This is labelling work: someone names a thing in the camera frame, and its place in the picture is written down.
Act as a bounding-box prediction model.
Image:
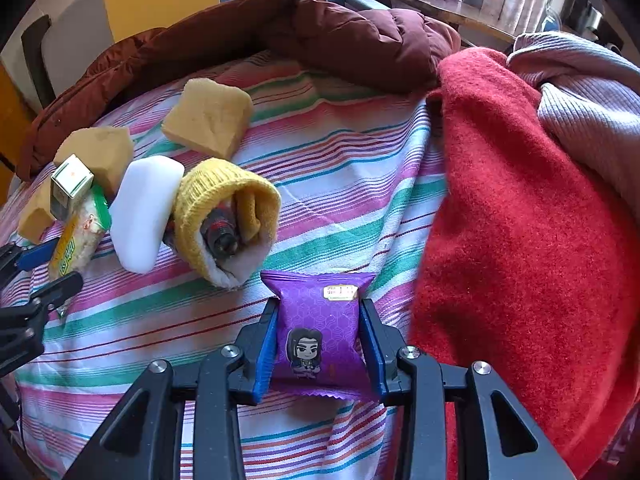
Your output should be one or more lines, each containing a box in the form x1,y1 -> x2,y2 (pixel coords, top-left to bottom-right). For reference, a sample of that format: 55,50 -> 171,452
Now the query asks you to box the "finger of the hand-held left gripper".
0,237 -> 61,286
0,271 -> 83,377

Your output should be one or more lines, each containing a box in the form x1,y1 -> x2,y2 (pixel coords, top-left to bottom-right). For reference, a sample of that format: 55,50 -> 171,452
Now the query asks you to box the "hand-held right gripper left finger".
62,298 -> 279,480

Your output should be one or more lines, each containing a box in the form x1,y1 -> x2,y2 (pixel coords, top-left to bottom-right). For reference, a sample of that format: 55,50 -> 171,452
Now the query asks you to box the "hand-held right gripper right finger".
361,298 -> 576,480

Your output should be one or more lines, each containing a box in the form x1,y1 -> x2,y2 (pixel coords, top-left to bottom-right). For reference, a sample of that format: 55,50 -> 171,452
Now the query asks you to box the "green yellow snack packet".
48,187 -> 112,318

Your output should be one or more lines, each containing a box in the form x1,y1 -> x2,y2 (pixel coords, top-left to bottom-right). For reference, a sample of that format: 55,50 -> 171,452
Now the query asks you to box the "purple snack packet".
260,270 -> 375,401

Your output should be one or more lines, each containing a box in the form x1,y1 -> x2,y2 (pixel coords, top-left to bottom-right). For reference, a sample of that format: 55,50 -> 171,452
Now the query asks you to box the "white foam block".
108,155 -> 185,275

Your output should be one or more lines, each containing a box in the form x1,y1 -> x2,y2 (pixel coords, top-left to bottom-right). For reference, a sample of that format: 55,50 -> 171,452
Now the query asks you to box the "striped cloth covered desktop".
0,57 -> 451,480

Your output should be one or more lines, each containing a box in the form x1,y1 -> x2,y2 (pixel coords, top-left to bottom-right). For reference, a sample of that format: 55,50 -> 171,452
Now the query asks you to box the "small green white box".
50,154 -> 95,222

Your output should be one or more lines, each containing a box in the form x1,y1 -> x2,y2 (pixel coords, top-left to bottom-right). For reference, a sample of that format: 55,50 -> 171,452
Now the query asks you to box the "dark bottle inside hat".
200,207 -> 242,259

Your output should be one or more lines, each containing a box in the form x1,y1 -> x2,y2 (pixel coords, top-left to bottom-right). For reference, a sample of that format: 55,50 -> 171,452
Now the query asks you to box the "wooden wardrobe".
0,62 -> 32,201

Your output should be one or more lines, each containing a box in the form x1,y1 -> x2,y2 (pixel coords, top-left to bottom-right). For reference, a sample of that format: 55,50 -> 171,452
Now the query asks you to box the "red fleece blanket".
407,47 -> 640,480

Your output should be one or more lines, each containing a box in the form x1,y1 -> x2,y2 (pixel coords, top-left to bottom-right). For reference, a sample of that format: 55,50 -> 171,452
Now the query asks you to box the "large yellow sponge block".
161,78 -> 254,160

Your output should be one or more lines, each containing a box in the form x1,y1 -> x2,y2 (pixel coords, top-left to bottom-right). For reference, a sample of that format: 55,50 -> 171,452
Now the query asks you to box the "maroon down jacket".
15,0 -> 461,181

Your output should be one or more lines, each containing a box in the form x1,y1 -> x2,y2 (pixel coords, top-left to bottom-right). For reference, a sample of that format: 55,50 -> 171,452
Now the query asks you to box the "lilac ribbed sweater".
506,31 -> 640,211

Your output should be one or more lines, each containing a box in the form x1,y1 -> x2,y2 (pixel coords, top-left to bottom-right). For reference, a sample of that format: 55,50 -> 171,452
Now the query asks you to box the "wooden window desk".
365,0 -> 521,47

